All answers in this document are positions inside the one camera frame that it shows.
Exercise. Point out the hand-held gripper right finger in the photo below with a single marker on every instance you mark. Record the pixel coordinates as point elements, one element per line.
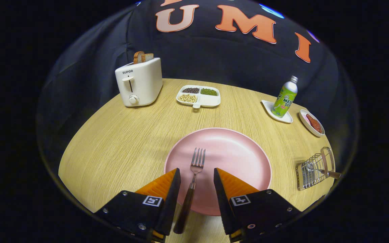
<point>223,206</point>

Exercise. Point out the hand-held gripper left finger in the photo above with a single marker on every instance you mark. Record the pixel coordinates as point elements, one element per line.
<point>172,202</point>

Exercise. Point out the pink plate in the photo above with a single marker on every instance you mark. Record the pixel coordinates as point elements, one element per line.
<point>231,155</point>

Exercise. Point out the yellow soybeans pile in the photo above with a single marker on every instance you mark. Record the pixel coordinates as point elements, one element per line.
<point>187,98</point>

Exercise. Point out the white divided dish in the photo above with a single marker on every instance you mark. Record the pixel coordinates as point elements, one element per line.
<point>209,100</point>

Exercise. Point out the white square coaster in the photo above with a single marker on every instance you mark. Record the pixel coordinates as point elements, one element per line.
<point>268,106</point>

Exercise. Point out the white oval plate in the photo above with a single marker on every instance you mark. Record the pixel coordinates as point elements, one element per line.
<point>307,130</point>

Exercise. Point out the black beans pile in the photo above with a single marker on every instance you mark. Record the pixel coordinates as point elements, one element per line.
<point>191,90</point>

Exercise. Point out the green beans pile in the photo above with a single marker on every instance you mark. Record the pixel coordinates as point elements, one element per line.
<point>209,91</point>

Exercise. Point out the pink ham slice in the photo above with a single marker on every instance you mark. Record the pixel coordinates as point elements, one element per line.
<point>303,118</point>

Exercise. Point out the white toaster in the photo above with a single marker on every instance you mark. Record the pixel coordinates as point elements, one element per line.
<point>144,84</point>

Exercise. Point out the brown meat piece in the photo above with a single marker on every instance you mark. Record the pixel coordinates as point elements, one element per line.
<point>313,123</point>

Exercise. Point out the green soda bottle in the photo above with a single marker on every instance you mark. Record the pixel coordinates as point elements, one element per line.
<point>285,98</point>

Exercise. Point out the light bread slice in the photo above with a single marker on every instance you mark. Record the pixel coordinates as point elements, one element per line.
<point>148,57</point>

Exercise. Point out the brown crust bread slice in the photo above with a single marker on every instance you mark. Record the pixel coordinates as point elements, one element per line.
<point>138,56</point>

